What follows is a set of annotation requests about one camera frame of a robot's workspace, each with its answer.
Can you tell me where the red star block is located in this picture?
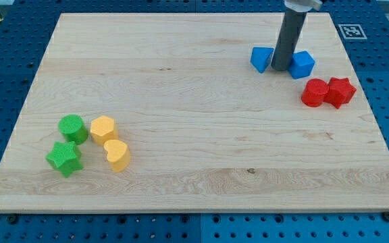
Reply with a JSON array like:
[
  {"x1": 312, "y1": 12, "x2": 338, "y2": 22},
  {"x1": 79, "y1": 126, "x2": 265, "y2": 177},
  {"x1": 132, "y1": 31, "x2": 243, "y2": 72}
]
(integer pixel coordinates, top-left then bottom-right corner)
[{"x1": 323, "y1": 77, "x2": 357, "y2": 109}]

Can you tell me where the light wooden board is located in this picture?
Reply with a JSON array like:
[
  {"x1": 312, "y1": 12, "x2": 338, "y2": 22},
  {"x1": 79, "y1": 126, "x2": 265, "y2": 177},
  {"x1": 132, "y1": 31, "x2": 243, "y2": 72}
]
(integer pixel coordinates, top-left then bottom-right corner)
[{"x1": 0, "y1": 13, "x2": 389, "y2": 214}]

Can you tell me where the green cylinder block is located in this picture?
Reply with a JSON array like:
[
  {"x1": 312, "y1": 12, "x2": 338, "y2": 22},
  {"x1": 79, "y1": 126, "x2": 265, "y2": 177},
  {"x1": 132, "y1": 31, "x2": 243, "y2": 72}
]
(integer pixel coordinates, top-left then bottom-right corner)
[{"x1": 58, "y1": 114, "x2": 88, "y2": 144}]

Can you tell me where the yellow hexagon block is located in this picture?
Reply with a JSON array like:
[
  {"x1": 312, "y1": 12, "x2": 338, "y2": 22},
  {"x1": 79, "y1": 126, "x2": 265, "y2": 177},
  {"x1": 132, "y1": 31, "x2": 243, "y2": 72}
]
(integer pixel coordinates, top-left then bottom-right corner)
[{"x1": 90, "y1": 115, "x2": 118, "y2": 146}]

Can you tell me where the red cylinder block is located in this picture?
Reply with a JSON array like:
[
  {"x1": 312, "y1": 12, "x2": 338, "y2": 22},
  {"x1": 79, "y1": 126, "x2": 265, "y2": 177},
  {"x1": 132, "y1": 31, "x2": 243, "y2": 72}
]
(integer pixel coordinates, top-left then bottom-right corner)
[{"x1": 301, "y1": 78, "x2": 329, "y2": 107}]

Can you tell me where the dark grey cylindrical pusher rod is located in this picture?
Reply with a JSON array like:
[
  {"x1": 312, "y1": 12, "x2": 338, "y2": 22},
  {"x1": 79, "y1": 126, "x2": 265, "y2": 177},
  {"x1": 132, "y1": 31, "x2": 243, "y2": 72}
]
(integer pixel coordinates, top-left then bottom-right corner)
[{"x1": 271, "y1": 8, "x2": 307, "y2": 71}]

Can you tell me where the blue cube block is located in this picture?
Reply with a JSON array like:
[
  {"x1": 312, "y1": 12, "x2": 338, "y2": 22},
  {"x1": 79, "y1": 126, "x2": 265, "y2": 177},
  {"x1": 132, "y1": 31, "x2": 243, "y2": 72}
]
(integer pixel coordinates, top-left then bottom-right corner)
[{"x1": 288, "y1": 51, "x2": 315, "y2": 79}]

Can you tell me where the yellow heart block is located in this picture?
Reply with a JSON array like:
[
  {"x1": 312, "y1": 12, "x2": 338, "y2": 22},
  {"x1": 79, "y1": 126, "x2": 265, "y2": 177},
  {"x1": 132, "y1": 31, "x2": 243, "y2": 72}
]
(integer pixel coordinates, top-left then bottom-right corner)
[{"x1": 103, "y1": 140, "x2": 131, "y2": 172}]

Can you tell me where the green star block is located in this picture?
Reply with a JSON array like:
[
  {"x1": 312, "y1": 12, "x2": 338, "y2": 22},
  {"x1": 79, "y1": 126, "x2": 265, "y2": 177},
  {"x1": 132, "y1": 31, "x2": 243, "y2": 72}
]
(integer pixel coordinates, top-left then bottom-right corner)
[{"x1": 45, "y1": 142, "x2": 83, "y2": 178}]

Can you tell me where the white fiducial marker tag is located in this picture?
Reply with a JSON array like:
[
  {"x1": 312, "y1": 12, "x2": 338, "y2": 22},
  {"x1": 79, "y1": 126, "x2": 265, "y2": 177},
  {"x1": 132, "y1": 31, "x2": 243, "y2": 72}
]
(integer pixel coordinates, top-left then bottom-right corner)
[{"x1": 338, "y1": 24, "x2": 367, "y2": 40}]

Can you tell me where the blue triangular prism block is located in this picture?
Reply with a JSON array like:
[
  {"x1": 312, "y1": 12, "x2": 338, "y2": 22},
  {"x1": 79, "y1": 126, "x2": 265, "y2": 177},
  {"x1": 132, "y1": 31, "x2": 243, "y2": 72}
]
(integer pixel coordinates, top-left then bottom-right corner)
[{"x1": 250, "y1": 47, "x2": 274, "y2": 74}]

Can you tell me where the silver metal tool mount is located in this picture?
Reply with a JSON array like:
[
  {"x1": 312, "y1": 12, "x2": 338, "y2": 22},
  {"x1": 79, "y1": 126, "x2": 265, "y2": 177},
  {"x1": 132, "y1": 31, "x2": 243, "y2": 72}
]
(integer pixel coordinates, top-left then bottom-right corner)
[{"x1": 284, "y1": 0, "x2": 323, "y2": 12}]

